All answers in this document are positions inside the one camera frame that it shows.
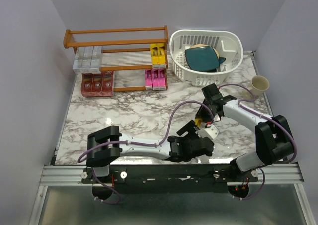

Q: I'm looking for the silver toothpaste box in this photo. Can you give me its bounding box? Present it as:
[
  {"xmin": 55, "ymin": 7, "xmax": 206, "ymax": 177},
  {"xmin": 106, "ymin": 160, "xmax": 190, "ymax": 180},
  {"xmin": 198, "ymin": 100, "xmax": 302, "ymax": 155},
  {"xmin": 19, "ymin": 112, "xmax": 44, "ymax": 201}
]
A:
[
  {"xmin": 73, "ymin": 47, "xmax": 85, "ymax": 74},
  {"xmin": 81, "ymin": 46, "xmax": 93, "ymax": 73},
  {"xmin": 90, "ymin": 46, "xmax": 102, "ymax": 74}
]

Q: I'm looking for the red 3D toothpaste box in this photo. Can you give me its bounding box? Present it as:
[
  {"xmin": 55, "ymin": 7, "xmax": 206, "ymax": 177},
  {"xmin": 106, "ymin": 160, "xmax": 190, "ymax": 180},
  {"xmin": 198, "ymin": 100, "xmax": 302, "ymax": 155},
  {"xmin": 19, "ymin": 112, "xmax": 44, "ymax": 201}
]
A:
[
  {"xmin": 91, "ymin": 74, "xmax": 103, "ymax": 97},
  {"xmin": 80, "ymin": 74, "xmax": 93, "ymax": 97},
  {"xmin": 101, "ymin": 71, "xmax": 114, "ymax": 97}
]

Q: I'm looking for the large pink toothpaste box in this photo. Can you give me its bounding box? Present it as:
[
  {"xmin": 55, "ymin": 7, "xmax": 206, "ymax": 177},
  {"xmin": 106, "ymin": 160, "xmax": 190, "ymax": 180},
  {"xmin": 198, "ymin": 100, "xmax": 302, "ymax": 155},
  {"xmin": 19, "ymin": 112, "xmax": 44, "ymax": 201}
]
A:
[{"xmin": 145, "ymin": 69, "xmax": 153, "ymax": 90}]

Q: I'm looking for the white plastic basket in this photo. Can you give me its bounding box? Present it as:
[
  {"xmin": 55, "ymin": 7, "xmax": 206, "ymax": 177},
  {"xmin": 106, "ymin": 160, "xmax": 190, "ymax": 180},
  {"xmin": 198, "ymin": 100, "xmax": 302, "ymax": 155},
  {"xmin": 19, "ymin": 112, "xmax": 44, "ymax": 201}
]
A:
[{"xmin": 169, "ymin": 29, "xmax": 243, "ymax": 87}]

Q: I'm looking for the beige round plate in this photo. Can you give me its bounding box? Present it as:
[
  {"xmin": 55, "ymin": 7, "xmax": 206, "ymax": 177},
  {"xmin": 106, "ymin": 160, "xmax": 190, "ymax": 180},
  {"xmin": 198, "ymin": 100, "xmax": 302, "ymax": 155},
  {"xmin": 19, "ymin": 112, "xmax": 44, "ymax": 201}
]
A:
[{"xmin": 190, "ymin": 44, "xmax": 220, "ymax": 59}]

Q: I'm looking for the orange wooden three-tier shelf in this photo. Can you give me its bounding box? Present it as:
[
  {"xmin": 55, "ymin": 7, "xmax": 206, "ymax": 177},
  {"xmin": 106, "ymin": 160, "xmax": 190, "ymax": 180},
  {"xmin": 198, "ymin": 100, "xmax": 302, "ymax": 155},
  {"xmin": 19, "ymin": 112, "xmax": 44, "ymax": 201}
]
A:
[{"xmin": 63, "ymin": 26, "xmax": 169, "ymax": 93}]

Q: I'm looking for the beige ceramic mug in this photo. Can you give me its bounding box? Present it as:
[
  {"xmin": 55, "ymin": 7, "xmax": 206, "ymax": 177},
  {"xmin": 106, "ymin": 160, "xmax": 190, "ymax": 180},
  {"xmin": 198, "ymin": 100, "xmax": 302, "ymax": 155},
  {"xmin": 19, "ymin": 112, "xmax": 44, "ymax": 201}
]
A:
[{"xmin": 248, "ymin": 75, "xmax": 270, "ymax": 97}]

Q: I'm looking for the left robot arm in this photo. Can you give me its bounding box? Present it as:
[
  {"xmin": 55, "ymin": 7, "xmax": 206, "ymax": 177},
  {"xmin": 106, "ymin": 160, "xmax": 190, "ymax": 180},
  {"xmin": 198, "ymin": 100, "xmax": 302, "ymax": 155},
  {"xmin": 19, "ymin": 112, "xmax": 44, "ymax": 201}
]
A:
[{"xmin": 83, "ymin": 120, "xmax": 219, "ymax": 183}]

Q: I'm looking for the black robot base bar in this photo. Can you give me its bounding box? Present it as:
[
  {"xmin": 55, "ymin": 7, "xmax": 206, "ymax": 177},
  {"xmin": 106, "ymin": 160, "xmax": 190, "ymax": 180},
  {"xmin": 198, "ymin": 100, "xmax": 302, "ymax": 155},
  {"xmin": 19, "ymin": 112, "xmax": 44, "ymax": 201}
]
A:
[{"xmin": 81, "ymin": 164, "xmax": 258, "ymax": 198}]

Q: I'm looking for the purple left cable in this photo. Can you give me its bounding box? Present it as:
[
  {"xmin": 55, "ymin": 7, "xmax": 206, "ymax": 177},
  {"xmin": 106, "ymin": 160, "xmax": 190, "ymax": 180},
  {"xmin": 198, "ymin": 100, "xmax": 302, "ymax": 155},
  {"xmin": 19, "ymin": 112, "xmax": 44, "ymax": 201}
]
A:
[{"xmin": 77, "ymin": 100, "xmax": 214, "ymax": 205}]

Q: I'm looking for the teal square plate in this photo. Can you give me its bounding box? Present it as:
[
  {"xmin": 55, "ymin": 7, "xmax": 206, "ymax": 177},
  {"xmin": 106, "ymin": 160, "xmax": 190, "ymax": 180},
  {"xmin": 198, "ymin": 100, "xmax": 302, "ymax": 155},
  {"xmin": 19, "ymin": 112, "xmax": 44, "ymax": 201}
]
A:
[{"xmin": 185, "ymin": 47, "xmax": 220, "ymax": 72}]

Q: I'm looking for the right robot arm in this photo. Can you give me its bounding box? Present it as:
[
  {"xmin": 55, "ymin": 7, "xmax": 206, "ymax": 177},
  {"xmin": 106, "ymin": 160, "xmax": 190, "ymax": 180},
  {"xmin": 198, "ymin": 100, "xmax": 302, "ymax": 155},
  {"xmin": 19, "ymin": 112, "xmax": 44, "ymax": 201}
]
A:
[{"xmin": 197, "ymin": 93, "xmax": 297, "ymax": 181}]

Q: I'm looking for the yellow toothpaste box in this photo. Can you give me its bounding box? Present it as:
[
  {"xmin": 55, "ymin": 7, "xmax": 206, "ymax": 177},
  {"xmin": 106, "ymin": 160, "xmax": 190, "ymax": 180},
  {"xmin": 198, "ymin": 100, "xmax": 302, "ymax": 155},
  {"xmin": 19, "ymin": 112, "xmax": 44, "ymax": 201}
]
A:
[
  {"xmin": 157, "ymin": 43, "xmax": 166, "ymax": 68},
  {"xmin": 150, "ymin": 43, "xmax": 159, "ymax": 69},
  {"xmin": 194, "ymin": 111, "xmax": 206, "ymax": 128}
]

